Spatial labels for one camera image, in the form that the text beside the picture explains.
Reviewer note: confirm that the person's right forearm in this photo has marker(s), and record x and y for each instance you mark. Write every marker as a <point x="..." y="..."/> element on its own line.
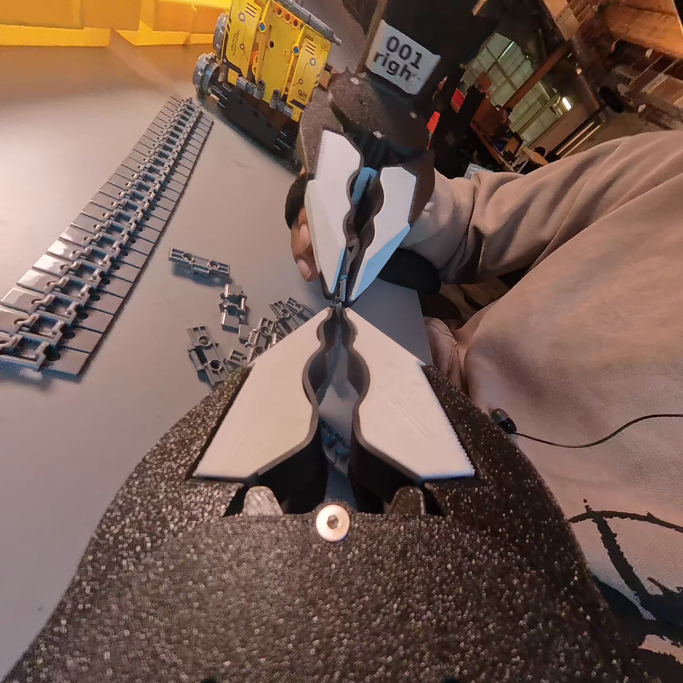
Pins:
<point x="533" y="213"/>

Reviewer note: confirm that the yellow plastic storage bin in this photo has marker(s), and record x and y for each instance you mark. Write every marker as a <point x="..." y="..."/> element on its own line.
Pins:
<point x="53" y="21"/>
<point x="170" y="21"/>

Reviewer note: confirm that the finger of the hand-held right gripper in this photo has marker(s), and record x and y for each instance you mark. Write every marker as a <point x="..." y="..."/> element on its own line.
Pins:
<point x="328" y="203"/>
<point x="397" y="208"/>

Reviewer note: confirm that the double grey track link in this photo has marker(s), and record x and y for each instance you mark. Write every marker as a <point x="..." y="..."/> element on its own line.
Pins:
<point x="199" y="264"/>

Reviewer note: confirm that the person's right hand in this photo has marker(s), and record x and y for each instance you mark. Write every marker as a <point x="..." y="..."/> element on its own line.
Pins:
<point x="304" y="251"/>

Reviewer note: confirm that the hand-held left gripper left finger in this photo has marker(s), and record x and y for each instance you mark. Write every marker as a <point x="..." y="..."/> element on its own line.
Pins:
<point x="261" y="421"/>

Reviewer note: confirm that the grey toy track belt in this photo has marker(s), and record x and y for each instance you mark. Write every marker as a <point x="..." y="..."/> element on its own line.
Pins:
<point x="337" y="312"/>
<point x="106" y="229"/>

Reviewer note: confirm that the person's beige hoodie torso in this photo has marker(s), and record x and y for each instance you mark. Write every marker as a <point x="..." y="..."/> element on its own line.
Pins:
<point x="587" y="373"/>

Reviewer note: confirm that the yellow toy robot vehicle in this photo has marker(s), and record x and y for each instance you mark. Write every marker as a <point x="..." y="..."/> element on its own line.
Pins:
<point x="267" y="53"/>

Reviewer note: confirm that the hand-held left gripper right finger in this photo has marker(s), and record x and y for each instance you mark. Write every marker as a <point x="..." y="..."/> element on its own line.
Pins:
<point x="411" y="421"/>

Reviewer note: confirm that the grey desk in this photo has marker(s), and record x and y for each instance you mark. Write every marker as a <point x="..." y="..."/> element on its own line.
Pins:
<point x="80" y="427"/>

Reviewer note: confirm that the black chair armrest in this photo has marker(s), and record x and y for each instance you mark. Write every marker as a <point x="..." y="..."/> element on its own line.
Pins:
<point x="411" y="272"/>

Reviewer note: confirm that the orange traffic cone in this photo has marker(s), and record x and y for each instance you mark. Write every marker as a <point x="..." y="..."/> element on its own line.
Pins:
<point x="433" y="121"/>

